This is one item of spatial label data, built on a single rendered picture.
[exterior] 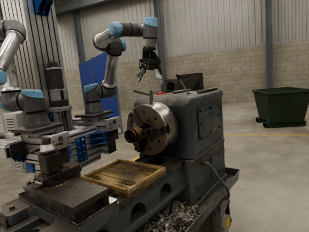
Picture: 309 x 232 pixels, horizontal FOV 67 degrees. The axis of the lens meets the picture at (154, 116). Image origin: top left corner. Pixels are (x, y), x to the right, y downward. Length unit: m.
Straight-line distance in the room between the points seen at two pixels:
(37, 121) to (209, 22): 10.71
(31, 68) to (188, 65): 10.23
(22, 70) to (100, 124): 0.66
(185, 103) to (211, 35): 10.30
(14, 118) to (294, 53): 10.74
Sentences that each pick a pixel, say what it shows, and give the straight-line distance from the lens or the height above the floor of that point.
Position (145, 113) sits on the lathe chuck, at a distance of 1.37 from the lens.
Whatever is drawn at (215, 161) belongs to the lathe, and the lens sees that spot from 1.81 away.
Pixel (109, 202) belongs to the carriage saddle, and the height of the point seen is 0.92.
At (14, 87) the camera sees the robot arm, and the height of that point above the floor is 1.42.
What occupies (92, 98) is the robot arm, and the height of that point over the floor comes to 1.28.
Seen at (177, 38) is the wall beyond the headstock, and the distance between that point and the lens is 11.97.
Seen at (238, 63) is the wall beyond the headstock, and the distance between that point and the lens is 11.35.
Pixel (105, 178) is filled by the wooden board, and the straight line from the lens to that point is 1.30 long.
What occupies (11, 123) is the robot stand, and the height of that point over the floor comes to 1.16.
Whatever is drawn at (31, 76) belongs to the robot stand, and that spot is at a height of 1.48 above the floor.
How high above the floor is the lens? 1.37
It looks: 9 degrees down
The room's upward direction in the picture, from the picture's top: 6 degrees counter-clockwise
